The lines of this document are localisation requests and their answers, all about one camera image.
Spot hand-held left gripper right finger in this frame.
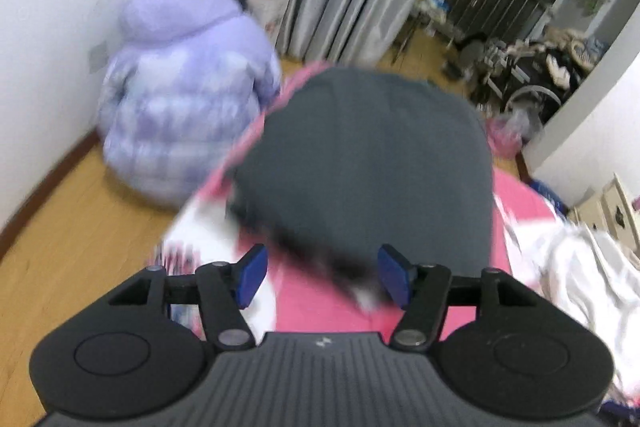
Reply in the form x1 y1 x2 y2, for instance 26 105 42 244
376 243 538 352

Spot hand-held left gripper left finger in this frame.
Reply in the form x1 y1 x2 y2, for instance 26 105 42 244
107 243 268 352

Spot dark grey pants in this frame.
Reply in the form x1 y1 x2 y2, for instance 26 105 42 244
227 67 496 303

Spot pink floral blanket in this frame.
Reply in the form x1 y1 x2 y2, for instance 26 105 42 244
155 61 640 418

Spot pink plastic bag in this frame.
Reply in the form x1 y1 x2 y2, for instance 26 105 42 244
487 112 533 158

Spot lilac puffer jacket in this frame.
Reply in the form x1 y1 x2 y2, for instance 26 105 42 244
97 0 283 208

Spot light grey shirt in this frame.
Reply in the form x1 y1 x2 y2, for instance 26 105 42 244
515 217 640 400

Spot cream cabinet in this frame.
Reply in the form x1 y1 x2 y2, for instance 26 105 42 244
570 174 640 268

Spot black wheelchair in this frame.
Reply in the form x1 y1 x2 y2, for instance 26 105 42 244
467 32 608 122

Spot white water dispenser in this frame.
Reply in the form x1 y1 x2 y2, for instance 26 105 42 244
245 0 293 55

